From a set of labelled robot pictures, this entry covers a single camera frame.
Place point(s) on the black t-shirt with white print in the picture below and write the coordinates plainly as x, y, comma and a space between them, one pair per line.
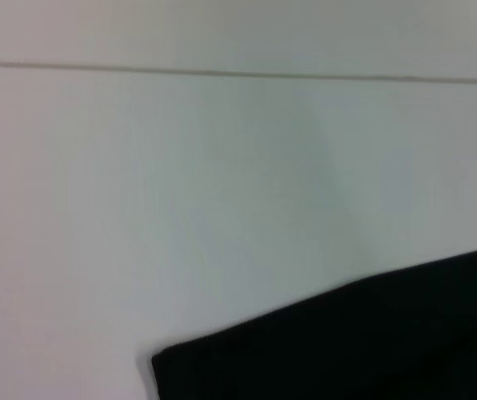
368, 333

